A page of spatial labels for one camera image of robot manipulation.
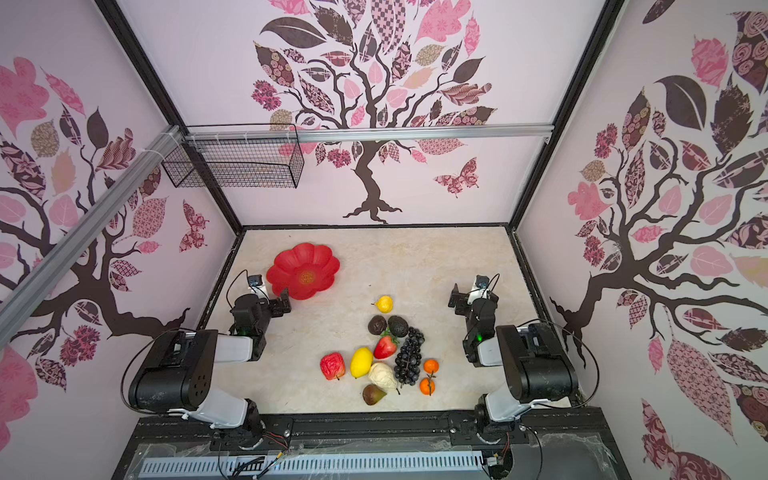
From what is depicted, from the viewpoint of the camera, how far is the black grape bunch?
81 cm

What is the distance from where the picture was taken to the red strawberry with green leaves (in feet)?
2.81

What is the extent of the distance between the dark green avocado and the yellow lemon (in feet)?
0.34

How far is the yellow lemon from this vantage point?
0.81 meters
